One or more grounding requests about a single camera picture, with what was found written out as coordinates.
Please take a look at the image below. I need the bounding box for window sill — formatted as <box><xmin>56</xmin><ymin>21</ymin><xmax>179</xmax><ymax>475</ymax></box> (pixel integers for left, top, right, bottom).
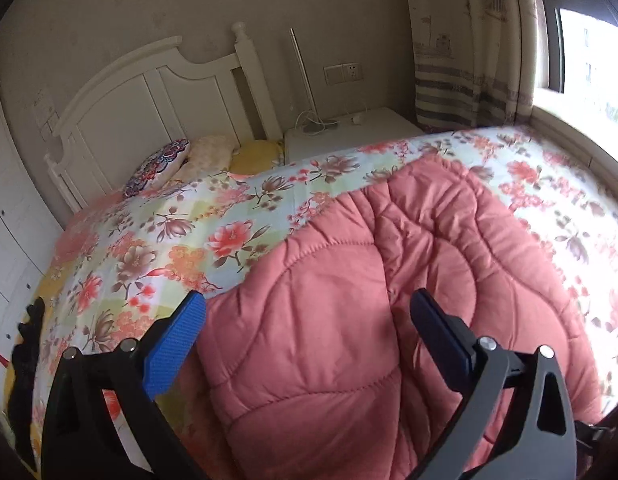
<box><xmin>530</xmin><ymin>102</ymin><xmax>618</xmax><ymax>183</ymax></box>

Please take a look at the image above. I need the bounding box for beige pillow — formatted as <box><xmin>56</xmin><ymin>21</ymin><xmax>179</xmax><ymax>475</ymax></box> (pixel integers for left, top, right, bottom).
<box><xmin>170</xmin><ymin>133</ymin><xmax>240</xmax><ymax>184</ymax></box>

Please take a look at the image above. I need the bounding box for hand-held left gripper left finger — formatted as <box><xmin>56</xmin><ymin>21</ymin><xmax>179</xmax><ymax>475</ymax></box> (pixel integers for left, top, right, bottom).
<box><xmin>40</xmin><ymin>289</ymin><xmax>210</xmax><ymax>480</ymax></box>

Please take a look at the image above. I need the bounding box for white nightstand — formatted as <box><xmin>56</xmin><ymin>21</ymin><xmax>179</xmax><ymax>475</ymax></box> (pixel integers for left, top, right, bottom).
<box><xmin>283</xmin><ymin>106</ymin><xmax>426</xmax><ymax>167</ymax></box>

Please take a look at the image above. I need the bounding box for white wardrobe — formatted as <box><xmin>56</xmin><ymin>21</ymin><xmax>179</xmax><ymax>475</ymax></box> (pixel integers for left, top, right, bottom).
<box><xmin>0</xmin><ymin>81</ymin><xmax>66</xmax><ymax>401</ymax></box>

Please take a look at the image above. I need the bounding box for white cable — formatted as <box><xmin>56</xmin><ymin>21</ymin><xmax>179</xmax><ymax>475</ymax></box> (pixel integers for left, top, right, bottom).
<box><xmin>294</xmin><ymin>109</ymin><xmax>320</xmax><ymax>133</ymax></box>

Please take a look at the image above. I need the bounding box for yellow pillow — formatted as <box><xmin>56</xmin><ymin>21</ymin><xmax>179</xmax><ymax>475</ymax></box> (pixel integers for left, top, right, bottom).
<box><xmin>229</xmin><ymin>138</ymin><xmax>286</xmax><ymax>176</ymax></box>

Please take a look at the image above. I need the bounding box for wall socket panel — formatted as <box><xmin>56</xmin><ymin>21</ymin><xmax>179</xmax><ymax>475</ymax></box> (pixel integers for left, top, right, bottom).
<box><xmin>323</xmin><ymin>62</ymin><xmax>364</xmax><ymax>85</ymax></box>

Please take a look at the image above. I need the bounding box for white wooden headboard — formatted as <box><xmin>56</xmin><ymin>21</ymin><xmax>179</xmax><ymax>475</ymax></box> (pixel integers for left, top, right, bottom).
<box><xmin>44</xmin><ymin>21</ymin><xmax>284</xmax><ymax>213</ymax></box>

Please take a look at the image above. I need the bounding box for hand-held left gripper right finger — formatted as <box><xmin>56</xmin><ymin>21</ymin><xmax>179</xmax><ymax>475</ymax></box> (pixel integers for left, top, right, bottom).
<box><xmin>409</xmin><ymin>287</ymin><xmax>577</xmax><ymax>480</ymax></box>

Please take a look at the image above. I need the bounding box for striped beige curtain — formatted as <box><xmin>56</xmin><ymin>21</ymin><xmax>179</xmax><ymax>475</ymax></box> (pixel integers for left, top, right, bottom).
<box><xmin>400</xmin><ymin>0</ymin><xmax>546</xmax><ymax>134</ymax></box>

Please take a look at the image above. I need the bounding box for floral bed sheet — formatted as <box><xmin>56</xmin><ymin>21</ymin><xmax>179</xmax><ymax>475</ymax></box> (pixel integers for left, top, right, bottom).
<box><xmin>4</xmin><ymin>125</ymin><xmax>618</xmax><ymax>473</ymax></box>

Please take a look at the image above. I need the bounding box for window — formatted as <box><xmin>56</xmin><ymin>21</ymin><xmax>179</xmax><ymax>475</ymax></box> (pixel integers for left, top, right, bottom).
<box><xmin>531</xmin><ymin>0</ymin><xmax>618</xmax><ymax>131</ymax></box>

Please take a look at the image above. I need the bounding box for pink quilted blanket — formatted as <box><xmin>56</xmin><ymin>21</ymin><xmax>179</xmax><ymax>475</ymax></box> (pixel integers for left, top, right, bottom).
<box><xmin>181</xmin><ymin>154</ymin><xmax>606</xmax><ymax>480</ymax></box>

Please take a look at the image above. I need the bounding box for white pole lamp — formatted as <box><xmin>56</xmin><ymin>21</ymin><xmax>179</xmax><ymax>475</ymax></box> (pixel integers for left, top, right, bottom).
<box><xmin>289</xmin><ymin>27</ymin><xmax>340</xmax><ymax>136</ymax></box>

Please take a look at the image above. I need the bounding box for mandala patterned pillow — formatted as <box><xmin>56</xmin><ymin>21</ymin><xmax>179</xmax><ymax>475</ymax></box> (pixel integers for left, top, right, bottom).
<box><xmin>122</xmin><ymin>138</ymin><xmax>192</xmax><ymax>198</ymax></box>

